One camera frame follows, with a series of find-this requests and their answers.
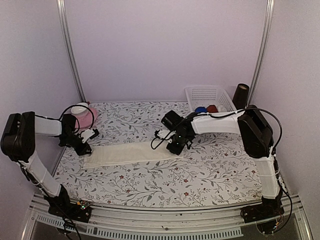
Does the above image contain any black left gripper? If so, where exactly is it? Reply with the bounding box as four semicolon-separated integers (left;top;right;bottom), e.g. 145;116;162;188
60;132;91;156

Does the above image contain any blue microfibre towel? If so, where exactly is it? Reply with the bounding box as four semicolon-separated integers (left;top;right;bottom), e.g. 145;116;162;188
194;106;207;113

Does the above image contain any cream cloth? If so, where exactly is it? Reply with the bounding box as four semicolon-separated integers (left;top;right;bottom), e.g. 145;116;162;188
82;142;184;169

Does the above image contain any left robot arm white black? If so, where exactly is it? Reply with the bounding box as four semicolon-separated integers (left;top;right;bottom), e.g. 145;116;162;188
0;111;99;217

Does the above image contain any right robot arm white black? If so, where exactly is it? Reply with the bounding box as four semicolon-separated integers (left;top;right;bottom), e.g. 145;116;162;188
154;105;283;218

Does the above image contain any pink saucer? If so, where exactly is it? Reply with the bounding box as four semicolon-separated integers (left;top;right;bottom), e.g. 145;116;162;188
73;107;98;129

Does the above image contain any white teacup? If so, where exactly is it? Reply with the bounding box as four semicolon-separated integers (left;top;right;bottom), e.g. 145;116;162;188
70;102;89;117

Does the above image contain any red-brown rolled towel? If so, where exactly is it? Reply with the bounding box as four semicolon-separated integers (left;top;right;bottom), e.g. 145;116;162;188
206;104;219;113

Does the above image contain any white perforated plastic basket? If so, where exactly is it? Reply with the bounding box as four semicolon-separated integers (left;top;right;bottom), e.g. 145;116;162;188
184;85;237;112

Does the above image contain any clear plastic item in basket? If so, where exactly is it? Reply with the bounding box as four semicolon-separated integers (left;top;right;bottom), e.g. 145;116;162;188
217;105;228;113

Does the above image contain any floral patterned table mat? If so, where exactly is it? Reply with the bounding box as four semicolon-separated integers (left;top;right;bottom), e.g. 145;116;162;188
49;101;286;208

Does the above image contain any dark brown cylinder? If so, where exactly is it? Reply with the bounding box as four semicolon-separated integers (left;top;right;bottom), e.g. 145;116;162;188
232;83;250;110

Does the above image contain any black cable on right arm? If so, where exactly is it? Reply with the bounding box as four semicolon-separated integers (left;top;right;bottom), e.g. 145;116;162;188
149;108;293;221

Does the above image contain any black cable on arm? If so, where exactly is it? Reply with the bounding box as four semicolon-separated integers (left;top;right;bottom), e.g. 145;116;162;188
58;104;96;135
149;108;293;221

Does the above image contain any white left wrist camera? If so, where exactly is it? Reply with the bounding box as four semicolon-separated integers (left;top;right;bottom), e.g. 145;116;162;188
80;128;99;143

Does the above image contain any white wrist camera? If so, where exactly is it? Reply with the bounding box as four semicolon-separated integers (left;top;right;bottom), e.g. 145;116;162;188
80;128;99;143
154;129;174;143

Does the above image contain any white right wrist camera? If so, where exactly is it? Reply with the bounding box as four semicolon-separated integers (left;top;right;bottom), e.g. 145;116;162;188
154;129;174;143

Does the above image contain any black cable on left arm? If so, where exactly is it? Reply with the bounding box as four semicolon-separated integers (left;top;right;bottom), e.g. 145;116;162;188
58;104;96;135

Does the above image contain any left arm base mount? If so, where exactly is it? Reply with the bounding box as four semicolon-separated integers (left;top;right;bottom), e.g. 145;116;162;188
48;202;92;223

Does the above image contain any aluminium front rail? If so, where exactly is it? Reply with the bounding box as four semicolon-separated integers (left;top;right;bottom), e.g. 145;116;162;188
21;194;313;240

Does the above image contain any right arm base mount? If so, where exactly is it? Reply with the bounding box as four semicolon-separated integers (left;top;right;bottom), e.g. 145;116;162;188
240;203;285;223

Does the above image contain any left aluminium frame post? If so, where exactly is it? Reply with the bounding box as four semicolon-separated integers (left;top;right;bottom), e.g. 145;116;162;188
56;0;87;102

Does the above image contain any aluminium frame post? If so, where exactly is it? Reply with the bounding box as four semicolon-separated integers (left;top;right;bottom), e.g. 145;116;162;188
246;0;275;105
56;0;87;102

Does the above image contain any right aluminium frame post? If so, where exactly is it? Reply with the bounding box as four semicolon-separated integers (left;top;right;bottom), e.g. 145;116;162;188
246;0;275;105

